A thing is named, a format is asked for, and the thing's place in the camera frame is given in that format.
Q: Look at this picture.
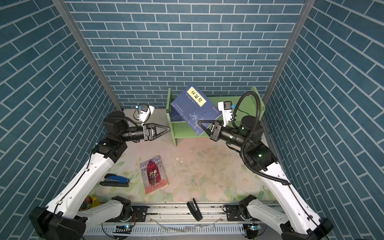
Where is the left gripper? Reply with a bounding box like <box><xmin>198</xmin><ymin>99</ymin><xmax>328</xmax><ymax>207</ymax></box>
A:
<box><xmin>118</xmin><ymin>123</ymin><xmax>169</xmax><ymax>144</ymax></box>

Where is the blue book yellow label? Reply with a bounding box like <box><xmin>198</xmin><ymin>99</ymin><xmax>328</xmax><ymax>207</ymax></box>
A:
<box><xmin>171</xmin><ymin>84</ymin><xmax>222</xmax><ymax>136</ymax></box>
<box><xmin>170</xmin><ymin>106</ymin><xmax>185</xmax><ymax>122</ymax></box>

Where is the red illustrated book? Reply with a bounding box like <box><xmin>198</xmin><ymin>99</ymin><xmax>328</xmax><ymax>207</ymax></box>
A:
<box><xmin>140</xmin><ymin>156</ymin><xmax>169</xmax><ymax>195</ymax></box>

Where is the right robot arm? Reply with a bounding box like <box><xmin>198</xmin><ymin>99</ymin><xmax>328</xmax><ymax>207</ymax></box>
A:
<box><xmin>198</xmin><ymin>92</ymin><xmax>334</xmax><ymax>240</ymax></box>

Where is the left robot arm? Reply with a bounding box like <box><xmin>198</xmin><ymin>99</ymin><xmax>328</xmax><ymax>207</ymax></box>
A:
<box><xmin>29</xmin><ymin>111</ymin><xmax>170</xmax><ymax>240</ymax></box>

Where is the blue black stapler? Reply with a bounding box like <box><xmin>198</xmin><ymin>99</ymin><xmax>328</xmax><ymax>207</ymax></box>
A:
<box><xmin>99</xmin><ymin>174</ymin><xmax>130</xmax><ymax>188</ymax></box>

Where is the yellow pen holder cup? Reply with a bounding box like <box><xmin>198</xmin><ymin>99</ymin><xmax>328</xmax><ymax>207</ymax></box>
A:
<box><xmin>79</xmin><ymin>196</ymin><xmax>101</xmax><ymax>211</ymax></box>

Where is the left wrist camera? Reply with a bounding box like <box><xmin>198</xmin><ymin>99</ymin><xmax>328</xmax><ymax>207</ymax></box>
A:
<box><xmin>133</xmin><ymin>104</ymin><xmax>155</xmax><ymax>125</ymax></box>

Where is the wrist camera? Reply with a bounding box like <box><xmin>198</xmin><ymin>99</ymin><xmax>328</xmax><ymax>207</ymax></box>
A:
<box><xmin>133</xmin><ymin>104</ymin><xmax>155</xmax><ymax>125</ymax></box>
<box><xmin>218</xmin><ymin>101</ymin><xmax>233</xmax><ymax>127</ymax></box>

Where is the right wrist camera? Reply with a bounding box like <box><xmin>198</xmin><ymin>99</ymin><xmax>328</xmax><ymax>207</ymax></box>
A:
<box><xmin>218</xmin><ymin>101</ymin><xmax>233</xmax><ymax>127</ymax></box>

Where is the black clip on rail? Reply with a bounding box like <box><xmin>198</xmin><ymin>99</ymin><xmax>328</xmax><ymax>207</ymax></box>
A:
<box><xmin>187</xmin><ymin>199</ymin><xmax>203</xmax><ymax>222</ymax></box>

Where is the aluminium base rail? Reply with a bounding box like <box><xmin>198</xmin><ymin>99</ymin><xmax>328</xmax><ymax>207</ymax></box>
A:
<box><xmin>79</xmin><ymin>202</ymin><xmax>282</xmax><ymax>239</ymax></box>

